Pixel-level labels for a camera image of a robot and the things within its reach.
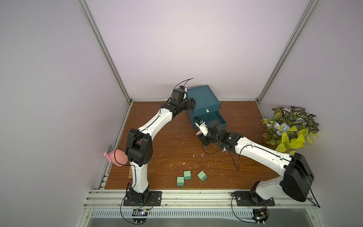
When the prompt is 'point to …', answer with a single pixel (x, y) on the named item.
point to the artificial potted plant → (289, 128)
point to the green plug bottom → (180, 181)
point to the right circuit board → (260, 215)
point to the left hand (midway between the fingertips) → (193, 101)
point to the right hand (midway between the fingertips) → (202, 129)
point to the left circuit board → (140, 216)
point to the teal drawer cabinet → (206, 104)
